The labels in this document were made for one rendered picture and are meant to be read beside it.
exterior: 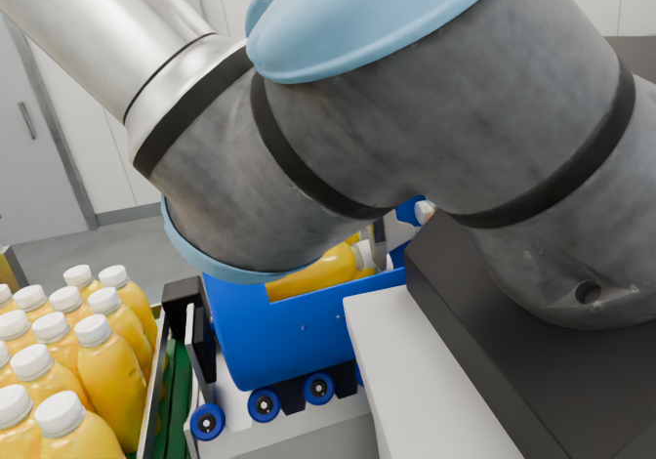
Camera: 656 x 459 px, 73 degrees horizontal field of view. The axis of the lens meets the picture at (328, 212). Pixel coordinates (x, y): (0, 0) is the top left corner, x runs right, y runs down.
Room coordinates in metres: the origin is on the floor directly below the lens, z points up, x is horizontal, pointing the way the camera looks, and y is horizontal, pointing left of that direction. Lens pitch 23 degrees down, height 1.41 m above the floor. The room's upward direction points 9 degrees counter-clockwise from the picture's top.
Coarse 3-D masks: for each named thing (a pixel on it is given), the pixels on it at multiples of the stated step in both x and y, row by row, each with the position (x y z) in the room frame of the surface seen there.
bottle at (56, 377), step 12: (48, 372) 0.45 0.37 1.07; (60, 372) 0.45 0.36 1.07; (72, 372) 0.47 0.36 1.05; (24, 384) 0.43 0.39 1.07; (36, 384) 0.43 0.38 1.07; (48, 384) 0.43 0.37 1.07; (60, 384) 0.44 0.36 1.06; (72, 384) 0.45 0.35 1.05; (36, 396) 0.42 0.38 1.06; (48, 396) 0.43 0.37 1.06; (84, 396) 0.46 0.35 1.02
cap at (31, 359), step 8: (40, 344) 0.47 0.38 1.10; (24, 352) 0.46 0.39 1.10; (32, 352) 0.45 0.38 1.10; (40, 352) 0.45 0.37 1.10; (48, 352) 0.46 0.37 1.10; (16, 360) 0.44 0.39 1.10; (24, 360) 0.44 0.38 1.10; (32, 360) 0.44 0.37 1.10; (40, 360) 0.44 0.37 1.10; (48, 360) 0.45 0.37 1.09; (16, 368) 0.43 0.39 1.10; (24, 368) 0.43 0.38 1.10; (32, 368) 0.43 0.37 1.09; (40, 368) 0.44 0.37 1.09; (24, 376) 0.43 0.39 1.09
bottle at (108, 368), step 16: (112, 336) 0.50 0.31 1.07; (80, 352) 0.48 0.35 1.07; (96, 352) 0.48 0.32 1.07; (112, 352) 0.48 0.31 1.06; (128, 352) 0.50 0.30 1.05; (80, 368) 0.47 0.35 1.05; (96, 368) 0.47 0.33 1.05; (112, 368) 0.47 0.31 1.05; (128, 368) 0.48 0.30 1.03; (96, 384) 0.46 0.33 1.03; (112, 384) 0.47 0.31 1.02; (128, 384) 0.48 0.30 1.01; (144, 384) 0.50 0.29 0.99; (96, 400) 0.47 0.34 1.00; (112, 400) 0.46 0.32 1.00; (128, 400) 0.47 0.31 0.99; (144, 400) 0.49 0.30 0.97; (112, 416) 0.46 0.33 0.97; (128, 416) 0.47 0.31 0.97; (128, 432) 0.47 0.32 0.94; (128, 448) 0.46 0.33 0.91
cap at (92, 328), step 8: (88, 320) 0.50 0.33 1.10; (96, 320) 0.50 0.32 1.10; (104, 320) 0.50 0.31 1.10; (80, 328) 0.49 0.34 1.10; (88, 328) 0.48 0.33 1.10; (96, 328) 0.48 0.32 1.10; (104, 328) 0.49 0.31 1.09; (80, 336) 0.48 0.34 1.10; (88, 336) 0.48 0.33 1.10; (96, 336) 0.48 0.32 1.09
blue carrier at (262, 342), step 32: (416, 224) 0.74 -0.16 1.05; (224, 288) 0.43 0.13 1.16; (256, 288) 0.43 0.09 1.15; (352, 288) 0.44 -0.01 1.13; (384, 288) 0.45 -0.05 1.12; (224, 320) 0.42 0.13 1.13; (256, 320) 0.42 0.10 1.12; (288, 320) 0.42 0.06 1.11; (320, 320) 0.43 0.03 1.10; (224, 352) 0.41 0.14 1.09; (256, 352) 0.42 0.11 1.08; (288, 352) 0.42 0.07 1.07; (320, 352) 0.44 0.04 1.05; (352, 352) 0.45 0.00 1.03; (256, 384) 0.44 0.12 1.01
